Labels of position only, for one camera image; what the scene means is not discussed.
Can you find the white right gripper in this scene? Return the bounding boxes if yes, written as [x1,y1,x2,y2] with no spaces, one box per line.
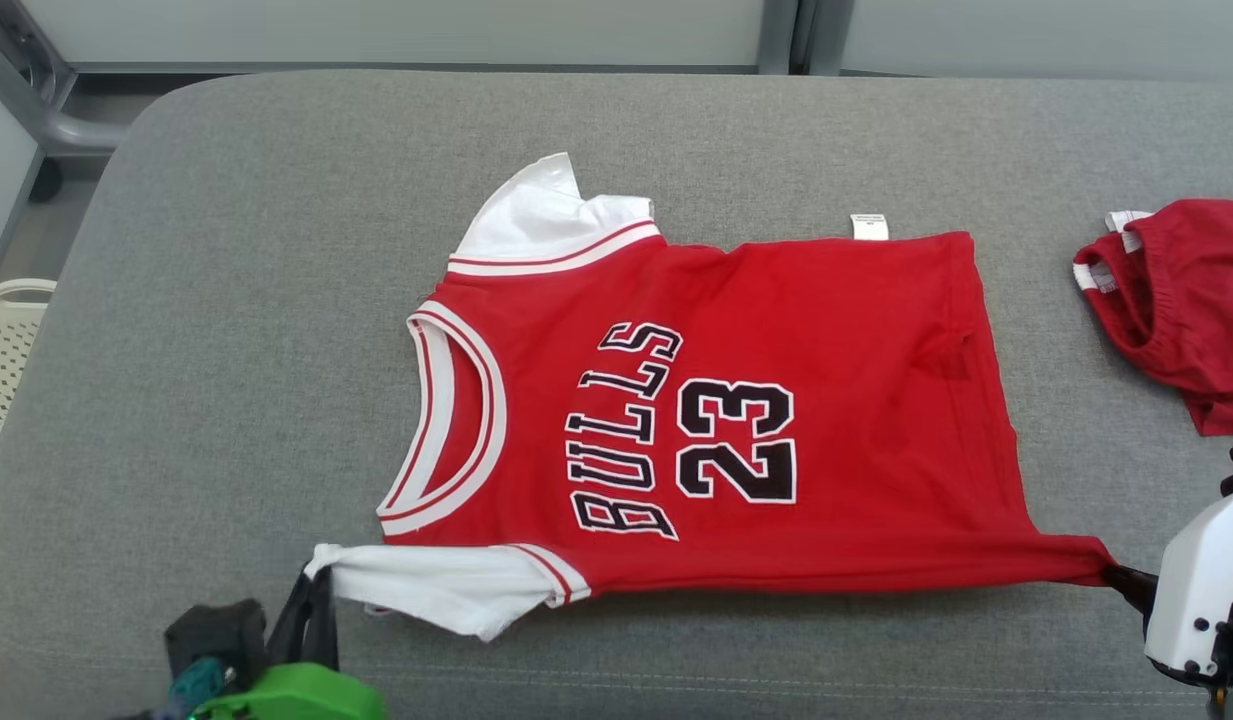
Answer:
[1104,482,1233,687]

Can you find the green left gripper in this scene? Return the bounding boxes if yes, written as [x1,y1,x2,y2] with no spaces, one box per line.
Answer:
[189,566,390,720]

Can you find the red shorts with white stripe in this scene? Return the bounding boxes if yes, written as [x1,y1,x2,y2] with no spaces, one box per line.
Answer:
[1073,198,1233,437]

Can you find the red Bulls 23 jersey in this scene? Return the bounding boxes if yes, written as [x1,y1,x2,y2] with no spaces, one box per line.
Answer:
[304,152,1117,642]

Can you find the cream plastic laundry basket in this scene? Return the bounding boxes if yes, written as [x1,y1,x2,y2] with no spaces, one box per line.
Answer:
[0,278,57,501]

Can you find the teal left camera connector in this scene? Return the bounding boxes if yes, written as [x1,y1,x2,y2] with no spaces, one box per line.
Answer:
[166,655,227,717]

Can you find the grey metal frame leg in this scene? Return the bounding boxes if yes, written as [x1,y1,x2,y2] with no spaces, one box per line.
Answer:
[0,25,127,158]

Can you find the grey partition post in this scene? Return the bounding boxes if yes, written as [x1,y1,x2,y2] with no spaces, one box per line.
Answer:
[806,0,857,77]
[756,0,800,76]

